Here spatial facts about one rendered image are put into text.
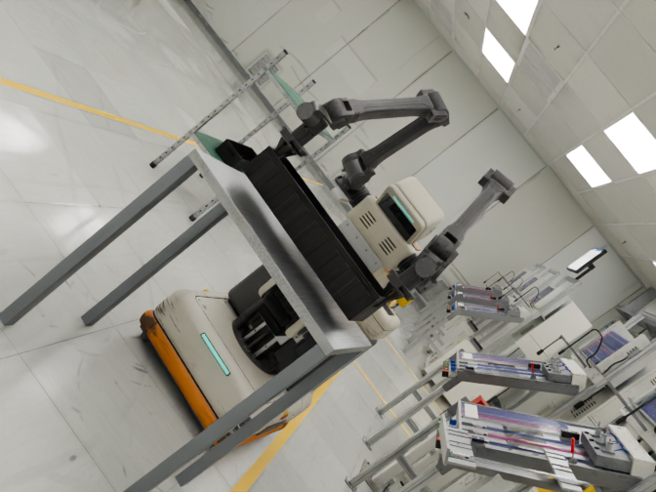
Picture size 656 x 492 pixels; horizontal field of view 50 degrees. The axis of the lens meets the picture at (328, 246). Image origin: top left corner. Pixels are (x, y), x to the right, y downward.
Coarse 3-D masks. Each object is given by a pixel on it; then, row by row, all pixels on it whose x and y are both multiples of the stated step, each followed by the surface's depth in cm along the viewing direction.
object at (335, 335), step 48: (144, 192) 204; (240, 192) 212; (96, 240) 207; (192, 240) 246; (288, 240) 224; (48, 288) 210; (288, 288) 189; (336, 336) 194; (288, 384) 186; (240, 432) 231; (144, 480) 194
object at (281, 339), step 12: (276, 288) 266; (264, 300) 268; (276, 300) 264; (264, 312) 272; (276, 312) 265; (288, 312) 264; (276, 324) 271; (288, 324) 264; (276, 336) 272; (300, 336) 281; (300, 348) 274
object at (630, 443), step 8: (608, 432) 320; (616, 432) 311; (624, 432) 313; (616, 440) 305; (624, 440) 300; (632, 440) 301; (624, 448) 292; (632, 448) 289; (640, 448) 291; (632, 456) 280; (640, 456) 280; (648, 456) 282; (632, 464) 278; (640, 464) 276; (648, 464) 275; (632, 472) 276; (640, 472) 276; (648, 472) 275
